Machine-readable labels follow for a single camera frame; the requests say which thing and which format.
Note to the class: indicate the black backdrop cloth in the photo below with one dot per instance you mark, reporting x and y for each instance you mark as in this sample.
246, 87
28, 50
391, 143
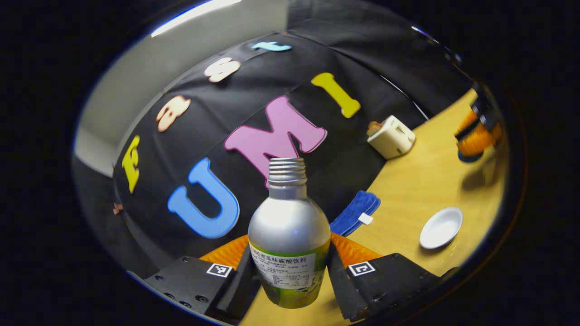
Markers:
253, 95

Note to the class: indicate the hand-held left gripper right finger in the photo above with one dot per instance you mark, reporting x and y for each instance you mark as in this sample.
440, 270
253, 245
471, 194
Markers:
340, 280

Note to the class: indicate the silver green water bottle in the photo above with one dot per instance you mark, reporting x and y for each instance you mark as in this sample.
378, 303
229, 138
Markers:
290, 231

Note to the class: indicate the cream toaster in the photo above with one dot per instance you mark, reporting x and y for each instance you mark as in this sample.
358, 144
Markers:
393, 138

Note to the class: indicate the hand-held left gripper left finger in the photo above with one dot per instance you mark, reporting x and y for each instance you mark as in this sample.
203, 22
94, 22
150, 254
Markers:
235, 290

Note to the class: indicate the folded blue towel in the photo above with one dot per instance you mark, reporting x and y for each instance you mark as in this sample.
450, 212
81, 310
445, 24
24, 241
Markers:
355, 213

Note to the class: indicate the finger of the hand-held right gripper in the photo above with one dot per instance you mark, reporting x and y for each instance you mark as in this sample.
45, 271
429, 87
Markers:
469, 127
480, 140

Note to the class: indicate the toast slices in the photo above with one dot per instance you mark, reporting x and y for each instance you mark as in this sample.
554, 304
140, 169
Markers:
373, 128

